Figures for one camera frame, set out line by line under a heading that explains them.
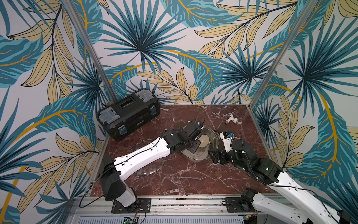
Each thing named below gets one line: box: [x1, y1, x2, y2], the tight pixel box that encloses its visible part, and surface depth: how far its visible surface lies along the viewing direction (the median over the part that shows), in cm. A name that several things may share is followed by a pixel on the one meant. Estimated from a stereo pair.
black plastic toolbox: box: [96, 88, 161, 142], surface depth 95 cm
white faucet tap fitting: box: [225, 114, 242, 125], surface depth 111 cm
